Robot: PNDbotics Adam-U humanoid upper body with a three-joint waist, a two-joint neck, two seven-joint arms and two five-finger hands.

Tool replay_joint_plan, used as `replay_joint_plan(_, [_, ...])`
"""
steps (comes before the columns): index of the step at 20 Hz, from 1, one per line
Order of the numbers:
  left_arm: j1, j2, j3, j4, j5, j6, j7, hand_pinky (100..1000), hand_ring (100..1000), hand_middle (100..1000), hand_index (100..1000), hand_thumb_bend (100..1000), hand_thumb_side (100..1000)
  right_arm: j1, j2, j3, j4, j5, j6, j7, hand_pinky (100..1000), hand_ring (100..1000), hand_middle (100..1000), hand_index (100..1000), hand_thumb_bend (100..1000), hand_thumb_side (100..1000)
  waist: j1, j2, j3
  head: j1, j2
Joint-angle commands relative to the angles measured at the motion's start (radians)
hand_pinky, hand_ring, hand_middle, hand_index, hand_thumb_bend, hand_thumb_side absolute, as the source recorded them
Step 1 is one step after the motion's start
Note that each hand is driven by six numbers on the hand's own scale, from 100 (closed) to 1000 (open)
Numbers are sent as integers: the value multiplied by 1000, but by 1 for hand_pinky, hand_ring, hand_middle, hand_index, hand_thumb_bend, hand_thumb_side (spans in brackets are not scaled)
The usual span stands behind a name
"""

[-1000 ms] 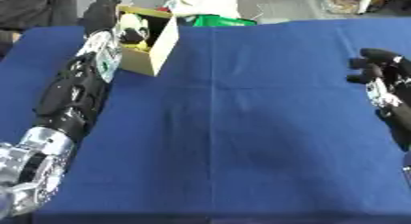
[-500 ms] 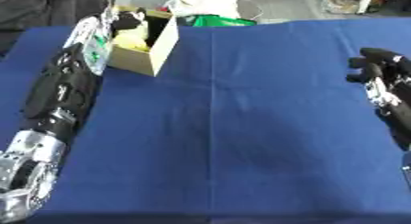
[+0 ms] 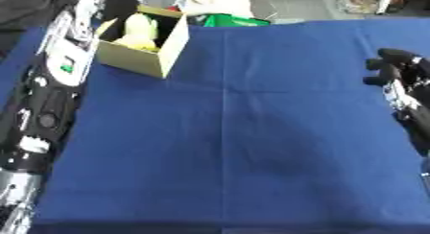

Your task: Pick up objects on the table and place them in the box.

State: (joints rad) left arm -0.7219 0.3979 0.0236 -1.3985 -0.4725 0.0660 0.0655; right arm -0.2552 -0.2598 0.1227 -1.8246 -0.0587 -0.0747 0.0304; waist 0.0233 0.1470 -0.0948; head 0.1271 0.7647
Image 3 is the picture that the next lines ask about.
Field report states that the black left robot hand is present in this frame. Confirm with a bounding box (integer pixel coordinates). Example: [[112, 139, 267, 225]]
[[99, 0, 143, 42]]

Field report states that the white pole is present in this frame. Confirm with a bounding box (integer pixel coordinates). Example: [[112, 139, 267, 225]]
[[374, 0, 400, 15]]

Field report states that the yellow soft toy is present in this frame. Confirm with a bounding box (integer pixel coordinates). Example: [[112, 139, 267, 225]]
[[112, 12, 161, 52]]

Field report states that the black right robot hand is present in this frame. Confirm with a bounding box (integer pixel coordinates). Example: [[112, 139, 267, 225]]
[[361, 47, 430, 156]]

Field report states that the tan cardboard box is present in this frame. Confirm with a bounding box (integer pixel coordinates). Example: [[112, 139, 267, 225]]
[[92, 4, 192, 80]]

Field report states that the green bag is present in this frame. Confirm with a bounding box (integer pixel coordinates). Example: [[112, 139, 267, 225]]
[[191, 12, 275, 28]]

